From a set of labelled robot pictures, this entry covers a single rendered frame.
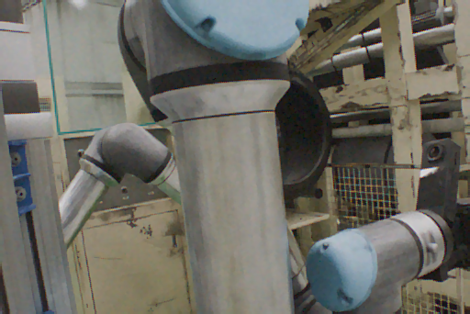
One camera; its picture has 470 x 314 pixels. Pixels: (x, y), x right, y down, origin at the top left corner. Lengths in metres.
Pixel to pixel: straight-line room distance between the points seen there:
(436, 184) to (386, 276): 0.17
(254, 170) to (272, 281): 0.09
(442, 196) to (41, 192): 0.51
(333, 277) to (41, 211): 0.37
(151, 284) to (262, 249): 1.77
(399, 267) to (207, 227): 0.22
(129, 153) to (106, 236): 1.06
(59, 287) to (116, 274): 1.40
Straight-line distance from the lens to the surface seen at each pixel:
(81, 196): 1.01
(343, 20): 1.80
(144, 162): 0.92
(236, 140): 0.30
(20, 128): 0.57
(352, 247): 0.41
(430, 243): 0.48
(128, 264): 2.01
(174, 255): 2.08
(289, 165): 1.91
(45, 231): 0.58
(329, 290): 0.42
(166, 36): 0.30
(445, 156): 0.57
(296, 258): 0.52
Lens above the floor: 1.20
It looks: 4 degrees down
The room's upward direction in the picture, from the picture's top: 7 degrees counter-clockwise
